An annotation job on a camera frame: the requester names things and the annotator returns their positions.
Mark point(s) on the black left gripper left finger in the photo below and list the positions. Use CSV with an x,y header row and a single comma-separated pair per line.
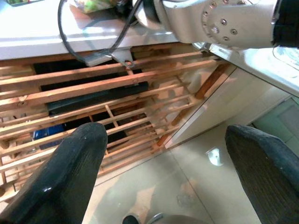
x,y
58,175

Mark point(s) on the cream cabinet door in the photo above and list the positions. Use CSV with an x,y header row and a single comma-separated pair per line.
x,y
222,105

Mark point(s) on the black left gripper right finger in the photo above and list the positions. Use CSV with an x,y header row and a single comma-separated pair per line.
x,y
268,175

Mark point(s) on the wooden wine rack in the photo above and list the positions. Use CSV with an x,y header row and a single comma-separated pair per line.
x,y
28,100

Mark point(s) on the blue box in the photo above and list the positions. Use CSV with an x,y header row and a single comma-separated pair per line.
x,y
49,133

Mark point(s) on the black robot foot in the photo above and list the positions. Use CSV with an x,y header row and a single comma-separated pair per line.
x,y
130,219

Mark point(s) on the green flat pack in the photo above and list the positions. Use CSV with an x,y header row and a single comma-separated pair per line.
x,y
19,2

